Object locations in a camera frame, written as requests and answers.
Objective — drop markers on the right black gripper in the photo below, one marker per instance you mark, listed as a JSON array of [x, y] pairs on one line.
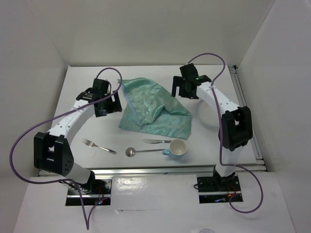
[[178, 81]]

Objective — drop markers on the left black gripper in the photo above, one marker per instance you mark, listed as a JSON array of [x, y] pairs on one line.
[[114, 106]]

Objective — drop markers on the green satin placemat cloth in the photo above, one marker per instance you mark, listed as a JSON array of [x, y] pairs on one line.
[[151, 109]]

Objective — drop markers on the silver fork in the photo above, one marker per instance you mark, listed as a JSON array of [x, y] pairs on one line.
[[92, 144]]

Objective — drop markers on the silver spoon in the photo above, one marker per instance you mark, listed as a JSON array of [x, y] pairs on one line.
[[131, 152]]

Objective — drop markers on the white ceramic plate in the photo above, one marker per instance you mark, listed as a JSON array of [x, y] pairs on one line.
[[207, 116]]

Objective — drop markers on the silver table knife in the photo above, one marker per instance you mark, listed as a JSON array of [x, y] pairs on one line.
[[155, 141]]

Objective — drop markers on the light blue mug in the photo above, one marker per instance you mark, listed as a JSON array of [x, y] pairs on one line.
[[176, 150]]

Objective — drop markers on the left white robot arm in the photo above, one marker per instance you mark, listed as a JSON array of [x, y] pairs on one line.
[[52, 151]]

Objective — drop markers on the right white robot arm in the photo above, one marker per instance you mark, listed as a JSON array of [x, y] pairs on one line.
[[235, 128]]

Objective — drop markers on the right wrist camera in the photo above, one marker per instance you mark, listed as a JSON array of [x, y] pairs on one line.
[[189, 72]]

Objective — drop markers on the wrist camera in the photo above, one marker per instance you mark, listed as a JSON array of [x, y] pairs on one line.
[[189, 72], [101, 86]]

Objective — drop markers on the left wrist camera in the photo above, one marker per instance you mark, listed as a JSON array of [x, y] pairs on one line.
[[101, 86]]

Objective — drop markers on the aluminium front rail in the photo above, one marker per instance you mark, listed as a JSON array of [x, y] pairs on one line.
[[160, 170]]

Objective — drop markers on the aluminium rail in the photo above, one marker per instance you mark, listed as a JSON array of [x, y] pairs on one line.
[[245, 127], [160, 170]]

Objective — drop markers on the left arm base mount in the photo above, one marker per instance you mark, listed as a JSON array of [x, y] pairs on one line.
[[100, 194]]

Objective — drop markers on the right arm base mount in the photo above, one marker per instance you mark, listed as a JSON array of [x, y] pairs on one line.
[[210, 192]]

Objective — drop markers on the aluminium right rail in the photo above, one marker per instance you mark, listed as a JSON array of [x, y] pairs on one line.
[[245, 127]]

